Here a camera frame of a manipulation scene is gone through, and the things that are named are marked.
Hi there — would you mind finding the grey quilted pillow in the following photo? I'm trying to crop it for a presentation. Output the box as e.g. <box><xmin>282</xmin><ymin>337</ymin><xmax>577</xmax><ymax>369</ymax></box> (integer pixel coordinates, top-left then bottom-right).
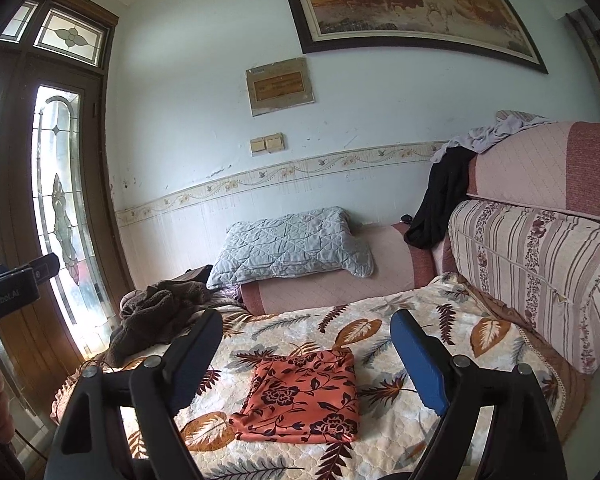
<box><xmin>207</xmin><ymin>207</ymin><xmax>375</xmax><ymax>288</ymax></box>

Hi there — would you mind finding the dark brown crumpled garment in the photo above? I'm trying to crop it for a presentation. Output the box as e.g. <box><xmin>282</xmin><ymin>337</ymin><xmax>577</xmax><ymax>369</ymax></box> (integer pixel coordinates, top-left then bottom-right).
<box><xmin>106</xmin><ymin>264</ymin><xmax>212</xmax><ymax>367</ymax></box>

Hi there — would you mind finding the beige wall switch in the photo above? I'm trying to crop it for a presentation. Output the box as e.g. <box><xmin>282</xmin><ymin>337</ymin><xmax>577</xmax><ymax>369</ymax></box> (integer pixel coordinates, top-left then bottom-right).
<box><xmin>249</xmin><ymin>132</ymin><xmax>286</xmax><ymax>155</ymax></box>

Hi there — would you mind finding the small framed plaque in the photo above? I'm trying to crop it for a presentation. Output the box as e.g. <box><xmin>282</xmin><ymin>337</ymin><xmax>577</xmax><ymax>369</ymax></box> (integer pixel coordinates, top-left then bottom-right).
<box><xmin>246</xmin><ymin>56</ymin><xmax>315</xmax><ymax>117</ymax></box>

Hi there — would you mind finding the light lilac crumpled cloth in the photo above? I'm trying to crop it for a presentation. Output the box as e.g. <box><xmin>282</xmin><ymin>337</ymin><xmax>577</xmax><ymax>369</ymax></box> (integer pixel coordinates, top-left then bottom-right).
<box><xmin>430</xmin><ymin>110</ymin><xmax>552</xmax><ymax>164</ymax></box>

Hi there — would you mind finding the pink quilted folded bedding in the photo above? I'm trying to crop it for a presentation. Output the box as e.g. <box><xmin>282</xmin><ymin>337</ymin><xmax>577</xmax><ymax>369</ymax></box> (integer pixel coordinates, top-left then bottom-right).
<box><xmin>468</xmin><ymin>122</ymin><xmax>600</xmax><ymax>223</ymax></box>

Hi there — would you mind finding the framed horse painting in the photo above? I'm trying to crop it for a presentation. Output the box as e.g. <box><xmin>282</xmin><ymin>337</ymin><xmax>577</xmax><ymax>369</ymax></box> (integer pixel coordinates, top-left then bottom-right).
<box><xmin>288</xmin><ymin>0</ymin><xmax>547</xmax><ymax>74</ymax></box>

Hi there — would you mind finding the cream leaf pattern blanket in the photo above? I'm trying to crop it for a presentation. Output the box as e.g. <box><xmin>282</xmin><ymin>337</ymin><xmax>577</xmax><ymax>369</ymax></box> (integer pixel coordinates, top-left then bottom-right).
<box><xmin>49</xmin><ymin>271</ymin><xmax>594</xmax><ymax>480</ymax></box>

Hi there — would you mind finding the striped floral folded quilt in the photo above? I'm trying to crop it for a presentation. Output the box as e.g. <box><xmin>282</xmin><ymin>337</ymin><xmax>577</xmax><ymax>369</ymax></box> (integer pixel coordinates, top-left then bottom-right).
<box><xmin>448</xmin><ymin>200</ymin><xmax>600</xmax><ymax>374</ymax></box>

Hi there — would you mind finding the brown stained glass door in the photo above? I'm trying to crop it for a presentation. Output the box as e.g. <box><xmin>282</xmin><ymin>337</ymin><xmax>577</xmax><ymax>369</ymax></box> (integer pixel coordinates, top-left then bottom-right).
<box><xmin>0</xmin><ymin>0</ymin><xmax>132</xmax><ymax>419</ymax></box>

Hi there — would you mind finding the orange black floral garment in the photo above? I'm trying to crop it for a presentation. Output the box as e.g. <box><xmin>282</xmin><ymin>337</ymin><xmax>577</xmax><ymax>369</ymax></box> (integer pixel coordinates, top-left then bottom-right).
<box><xmin>230</xmin><ymin>348</ymin><xmax>360</xmax><ymax>444</ymax></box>

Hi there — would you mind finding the black hanging garment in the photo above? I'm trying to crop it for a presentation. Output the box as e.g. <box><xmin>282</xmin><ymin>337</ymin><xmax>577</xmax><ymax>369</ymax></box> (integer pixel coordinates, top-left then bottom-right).
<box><xmin>404</xmin><ymin>146</ymin><xmax>477</xmax><ymax>250</ymax></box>

